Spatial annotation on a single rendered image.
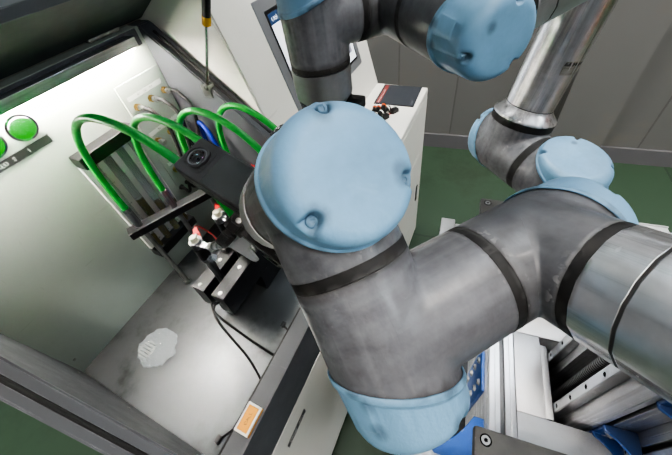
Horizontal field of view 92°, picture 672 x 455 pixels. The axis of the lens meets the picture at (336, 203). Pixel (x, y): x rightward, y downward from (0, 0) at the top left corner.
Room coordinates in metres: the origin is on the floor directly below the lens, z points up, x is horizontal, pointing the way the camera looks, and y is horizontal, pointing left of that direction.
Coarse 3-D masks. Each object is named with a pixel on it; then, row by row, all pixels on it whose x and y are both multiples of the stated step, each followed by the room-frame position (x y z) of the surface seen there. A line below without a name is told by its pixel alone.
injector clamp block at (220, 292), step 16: (224, 256) 0.53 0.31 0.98; (240, 256) 0.52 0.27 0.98; (208, 272) 0.49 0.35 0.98; (224, 272) 0.50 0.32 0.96; (240, 272) 0.47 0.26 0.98; (256, 272) 0.50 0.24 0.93; (272, 272) 0.54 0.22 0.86; (208, 288) 0.45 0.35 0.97; (224, 288) 0.43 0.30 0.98; (240, 288) 0.45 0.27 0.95; (224, 304) 0.41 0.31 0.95; (240, 304) 0.43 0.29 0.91
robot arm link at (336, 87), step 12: (348, 72) 0.39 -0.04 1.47; (300, 84) 0.39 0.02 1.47; (312, 84) 0.37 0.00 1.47; (324, 84) 0.37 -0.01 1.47; (336, 84) 0.38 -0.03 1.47; (348, 84) 0.39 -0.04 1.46; (300, 96) 0.39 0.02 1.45; (312, 96) 0.38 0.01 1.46; (324, 96) 0.37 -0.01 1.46; (336, 96) 0.37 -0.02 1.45; (348, 96) 0.39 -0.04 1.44
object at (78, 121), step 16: (80, 128) 0.53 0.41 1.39; (128, 128) 0.45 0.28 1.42; (80, 144) 0.55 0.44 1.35; (144, 144) 0.43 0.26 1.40; (160, 144) 0.43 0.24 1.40; (176, 160) 0.41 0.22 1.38; (96, 176) 0.57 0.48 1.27; (112, 192) 0.57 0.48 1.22; (128, 208) 0.58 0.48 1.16; (224, 208) 0.37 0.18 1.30
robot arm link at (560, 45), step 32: (608, 0) 0.49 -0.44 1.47; (544, 32) 0.53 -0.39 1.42; (576, 32) 0.49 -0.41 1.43; (544, 64) 0.50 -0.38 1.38; (576, 64) 0.49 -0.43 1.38; (512, 96) 0.52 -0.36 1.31; (544, 96) 0.48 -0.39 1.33; (480, 128) 0.54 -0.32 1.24; (512, 128) 0.48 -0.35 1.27; (544, 128) 0.46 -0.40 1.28; (480, 160) 0.51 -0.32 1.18; (512, 160) 0.44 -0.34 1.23
